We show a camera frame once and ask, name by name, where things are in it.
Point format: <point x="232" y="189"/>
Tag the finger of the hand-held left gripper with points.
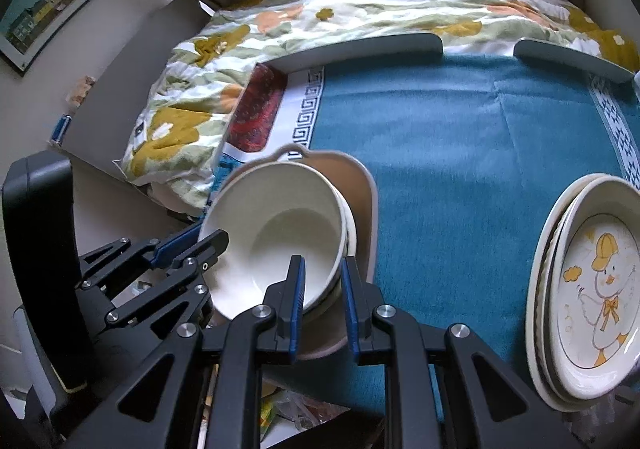
<point x="175" y="243"/>
<point x="212" y="244"/>

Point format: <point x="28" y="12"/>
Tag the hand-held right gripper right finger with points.
<point x="352" y="309"/>

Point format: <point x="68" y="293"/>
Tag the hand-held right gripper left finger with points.
<point x="297" y="294"/>

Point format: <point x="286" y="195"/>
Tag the white bowl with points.
<point x="280" y="229"/>

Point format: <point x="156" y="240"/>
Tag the cream printed bowl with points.
<point x="352" y="234"/>

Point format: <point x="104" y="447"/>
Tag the brown plastic basin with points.
<point x="362" y="209"/>

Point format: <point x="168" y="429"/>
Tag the large cream plate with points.
<point x="533" y="314"/>

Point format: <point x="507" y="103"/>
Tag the duck print plate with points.
<point x="600" y="309"/>

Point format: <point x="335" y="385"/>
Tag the small blue object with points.
<point x="60" y="129"/>

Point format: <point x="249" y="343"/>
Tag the small beige object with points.
<point x="81" y="90"/>

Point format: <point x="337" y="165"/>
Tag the light grey panel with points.
<point x="125" y="79"/>

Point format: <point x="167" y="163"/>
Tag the teal patterned blanket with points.
<point x="450" y="154"/>

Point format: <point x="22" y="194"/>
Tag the grey curved bar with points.
<point x="360" y="49"/>
<point x="565" y="54"/>

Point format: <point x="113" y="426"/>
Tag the floral blanket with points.
<point x="350" y="14"/>

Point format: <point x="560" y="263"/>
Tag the framed wall poster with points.
<point x="55" y="4"/>

